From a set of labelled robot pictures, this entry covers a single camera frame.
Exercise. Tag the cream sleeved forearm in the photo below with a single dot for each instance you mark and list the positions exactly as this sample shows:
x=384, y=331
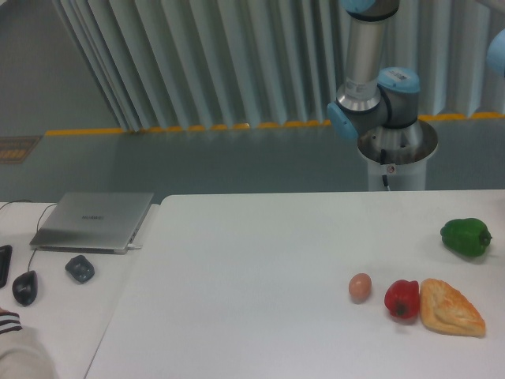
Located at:
x=22, y=355

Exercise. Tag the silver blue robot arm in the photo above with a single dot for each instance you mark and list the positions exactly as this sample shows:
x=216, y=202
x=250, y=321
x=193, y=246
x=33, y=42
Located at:
x=363, y=71

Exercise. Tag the golden pastry bread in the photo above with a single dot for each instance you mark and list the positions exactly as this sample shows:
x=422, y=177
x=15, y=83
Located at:
x=446, y=310

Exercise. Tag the black keyboard edge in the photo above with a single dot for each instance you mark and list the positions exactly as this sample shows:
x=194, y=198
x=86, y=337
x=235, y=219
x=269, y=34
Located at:
x=5, y=259

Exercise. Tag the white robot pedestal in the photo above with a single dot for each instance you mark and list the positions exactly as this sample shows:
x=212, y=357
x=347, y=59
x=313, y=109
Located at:
x=397, y=159

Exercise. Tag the floor warning sticker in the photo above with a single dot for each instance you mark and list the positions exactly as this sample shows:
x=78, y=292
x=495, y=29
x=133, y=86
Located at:
x=15, y=150

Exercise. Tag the silver closed laptop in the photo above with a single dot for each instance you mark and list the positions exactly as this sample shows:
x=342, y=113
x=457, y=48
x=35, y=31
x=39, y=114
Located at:
x=93, y=222

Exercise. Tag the green bell pepper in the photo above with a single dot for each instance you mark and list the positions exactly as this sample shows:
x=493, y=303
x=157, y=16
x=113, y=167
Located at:
x=469, y=237

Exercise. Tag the black computer mouse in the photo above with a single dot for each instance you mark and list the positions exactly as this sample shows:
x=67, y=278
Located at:
x=25, y=288

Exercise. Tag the white usb dongle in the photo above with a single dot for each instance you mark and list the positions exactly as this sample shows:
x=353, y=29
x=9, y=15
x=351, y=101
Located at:
x=133, y=247

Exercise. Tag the grey pleated curtain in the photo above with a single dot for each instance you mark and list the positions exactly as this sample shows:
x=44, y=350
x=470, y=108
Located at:
x=201, y=64

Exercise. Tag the brown egg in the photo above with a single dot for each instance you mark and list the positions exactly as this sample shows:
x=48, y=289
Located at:
x=360, y=287

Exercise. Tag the dark grey small case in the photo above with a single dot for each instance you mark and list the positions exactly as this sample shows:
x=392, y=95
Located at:
x=80, y=269

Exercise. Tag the red bell pepper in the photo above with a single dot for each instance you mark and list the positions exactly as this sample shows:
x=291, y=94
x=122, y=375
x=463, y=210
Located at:
x=402, y=299

